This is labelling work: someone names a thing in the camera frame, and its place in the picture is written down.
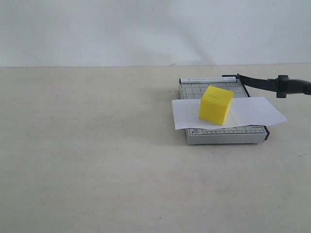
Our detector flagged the yellow foam cube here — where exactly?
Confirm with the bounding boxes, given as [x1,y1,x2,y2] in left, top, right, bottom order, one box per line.
[198,85,234,125]

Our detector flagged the white paper sheet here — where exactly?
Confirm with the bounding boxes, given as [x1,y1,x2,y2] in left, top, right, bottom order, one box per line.
[172,97,287,130]

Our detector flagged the black cutter blade arm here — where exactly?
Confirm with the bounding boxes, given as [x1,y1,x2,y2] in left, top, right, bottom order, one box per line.
[222,74,311,98]

